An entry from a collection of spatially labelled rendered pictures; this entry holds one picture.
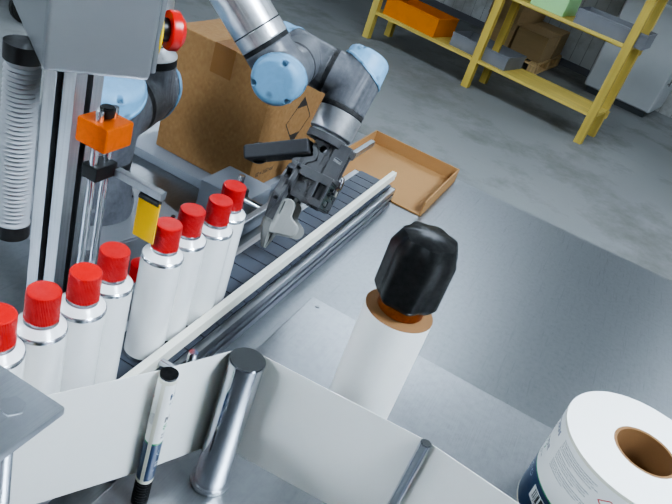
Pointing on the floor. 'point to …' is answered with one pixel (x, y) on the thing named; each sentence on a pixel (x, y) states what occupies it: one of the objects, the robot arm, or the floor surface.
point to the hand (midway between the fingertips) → (262, 238)
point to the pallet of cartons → (533, 38)
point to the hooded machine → (651, 68)
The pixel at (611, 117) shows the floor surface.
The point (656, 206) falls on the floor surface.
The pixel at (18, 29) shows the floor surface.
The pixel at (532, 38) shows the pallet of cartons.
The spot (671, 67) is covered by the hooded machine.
